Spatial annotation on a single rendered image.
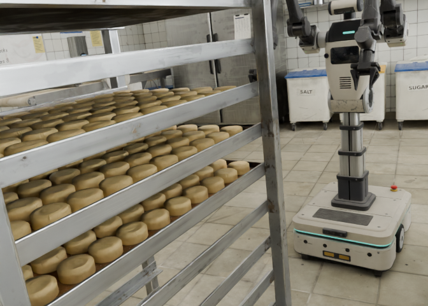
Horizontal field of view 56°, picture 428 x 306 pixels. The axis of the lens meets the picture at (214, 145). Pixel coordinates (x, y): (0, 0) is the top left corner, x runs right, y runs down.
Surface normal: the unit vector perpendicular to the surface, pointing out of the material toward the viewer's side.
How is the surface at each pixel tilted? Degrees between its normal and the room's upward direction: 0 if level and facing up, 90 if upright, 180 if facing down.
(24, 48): 90
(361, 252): 90
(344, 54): 90
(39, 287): 0
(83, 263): 0
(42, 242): 90
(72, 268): 0
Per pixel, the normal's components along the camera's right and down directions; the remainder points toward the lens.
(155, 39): -0.44, 0.27
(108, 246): -0.11, -0.96
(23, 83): 0.83, 0.05
